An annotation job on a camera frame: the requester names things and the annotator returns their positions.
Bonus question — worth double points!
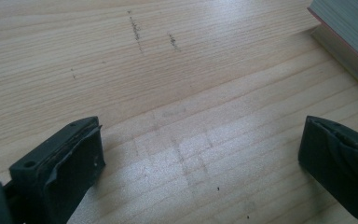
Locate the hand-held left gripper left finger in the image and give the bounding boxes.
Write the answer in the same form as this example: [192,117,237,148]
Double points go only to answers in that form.
[8,116,106,224]

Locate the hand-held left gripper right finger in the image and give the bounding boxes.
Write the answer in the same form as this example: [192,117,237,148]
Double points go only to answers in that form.
[297,115,358,224]

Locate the teal illustrated book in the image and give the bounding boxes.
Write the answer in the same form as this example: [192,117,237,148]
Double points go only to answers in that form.
[307,0,358,72]

